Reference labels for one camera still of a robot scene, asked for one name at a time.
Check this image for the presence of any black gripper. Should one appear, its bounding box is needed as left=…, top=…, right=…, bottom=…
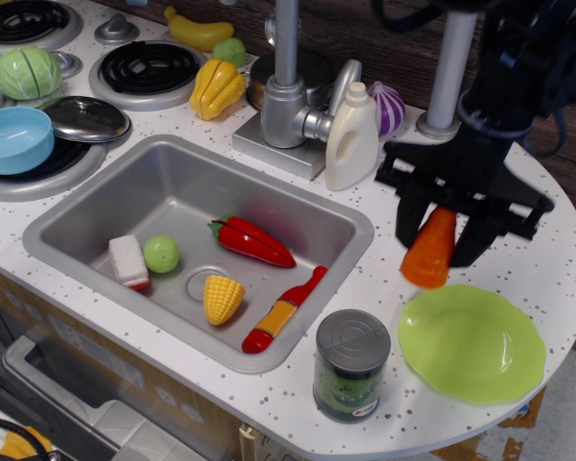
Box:
left=376, top=112, right=554, bottom=267

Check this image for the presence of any orange toy carrot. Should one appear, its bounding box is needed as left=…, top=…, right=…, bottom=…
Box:
left=400, top=206, right=456, bottom=289

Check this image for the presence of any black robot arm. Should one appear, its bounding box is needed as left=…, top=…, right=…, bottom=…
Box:
left=372, top=1, right=576, bottom=267

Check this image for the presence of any light green plastic plate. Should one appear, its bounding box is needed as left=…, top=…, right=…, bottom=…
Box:
left=397, top=284, right=546, bottom=404

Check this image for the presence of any grey support pole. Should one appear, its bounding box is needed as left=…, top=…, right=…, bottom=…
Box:
left=417, top=12, right=478, bottom=140

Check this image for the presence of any cream toy detergent bottle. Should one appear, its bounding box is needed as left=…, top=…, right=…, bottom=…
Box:
left=324, top=82, right=378, bottom=191

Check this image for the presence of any purple white toy onion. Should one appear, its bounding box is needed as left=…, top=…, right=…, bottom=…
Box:
left=367, top=82, right=406, bottom=137

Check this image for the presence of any green toy can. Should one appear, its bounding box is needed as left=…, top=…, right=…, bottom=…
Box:
left=312, top=309, right=392, bottom=423

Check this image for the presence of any silver toy faucet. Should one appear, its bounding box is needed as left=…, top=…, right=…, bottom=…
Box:
left=232, top=0, right=362, bottom=180

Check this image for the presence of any silver toy pot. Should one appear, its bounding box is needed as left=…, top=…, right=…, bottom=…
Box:
left=247, top=47, right=335, bottom=109

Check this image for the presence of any grey toy sink basin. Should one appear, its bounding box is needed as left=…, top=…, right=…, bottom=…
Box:
left=23, top=134, right=374, bottom=374

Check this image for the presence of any red toy chili pepper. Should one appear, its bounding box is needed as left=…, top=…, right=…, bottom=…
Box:
left=207, top=215, right=297, bottom=268

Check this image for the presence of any red toy ketchup bottle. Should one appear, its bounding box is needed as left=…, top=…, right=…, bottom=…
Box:
left=241, top=266, right=327, bottom=354

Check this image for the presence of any yellow toy corn cob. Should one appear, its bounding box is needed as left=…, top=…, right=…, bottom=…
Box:
left=203, top=275, right=246, bottom=327

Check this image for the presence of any yellow toy bell pepper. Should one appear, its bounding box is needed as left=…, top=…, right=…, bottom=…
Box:
left=189, top=59, right=247, bottom=120

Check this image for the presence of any small green toy vegetable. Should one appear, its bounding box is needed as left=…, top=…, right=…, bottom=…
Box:
left=212, top=37, right=247, bottom=67

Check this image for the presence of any green toy apple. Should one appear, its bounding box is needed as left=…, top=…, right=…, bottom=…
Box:
left=143, top=234, right=180, bottom=274

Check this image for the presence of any yellow toy banana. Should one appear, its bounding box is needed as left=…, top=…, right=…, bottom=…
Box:
left=164, top=6, right=234, bottom=52

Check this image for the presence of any white red toy sponge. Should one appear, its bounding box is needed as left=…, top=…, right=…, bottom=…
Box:
left=108, top=234, right=151, bottom=291

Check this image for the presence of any back right stove burner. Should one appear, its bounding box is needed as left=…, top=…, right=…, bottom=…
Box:
left=88, top=40, right=206, bottom=111

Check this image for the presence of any stove burner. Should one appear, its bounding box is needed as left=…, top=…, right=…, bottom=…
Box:
left=88, top=40, right=206, bottom=111
left=0, top=1, right=83, bottom=56
left=0, top=138, right=107, bottom=202

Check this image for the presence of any silver pot lid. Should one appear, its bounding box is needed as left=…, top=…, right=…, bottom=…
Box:
left=37, top=96, right=132, bottom=144

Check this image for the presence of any grey stove knob rear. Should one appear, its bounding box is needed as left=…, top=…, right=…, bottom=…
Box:
left=94, top=13, right=140, bottom=45

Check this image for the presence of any front left stove burner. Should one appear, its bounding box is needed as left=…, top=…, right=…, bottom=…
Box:
left=0, top=138, right=107, bottom=202

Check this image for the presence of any light blue toy bowl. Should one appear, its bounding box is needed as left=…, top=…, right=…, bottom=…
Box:
left=0, top=107, right=55, bottom=175

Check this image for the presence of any back left stove burner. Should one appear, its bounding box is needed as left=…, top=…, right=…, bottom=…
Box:
left=0, top=1, right=83, bottom=56

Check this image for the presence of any green toy cabbage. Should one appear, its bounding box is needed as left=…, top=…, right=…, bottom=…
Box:
left=0, top=46, right=62, bottom=101

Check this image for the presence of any yellow toy on floor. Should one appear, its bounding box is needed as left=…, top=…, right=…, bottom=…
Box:
left=0, top=426, right=53, bottom=460

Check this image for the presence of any grey oven door handle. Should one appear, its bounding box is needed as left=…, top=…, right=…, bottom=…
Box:
left=2, top=334, right=183, bottom=461

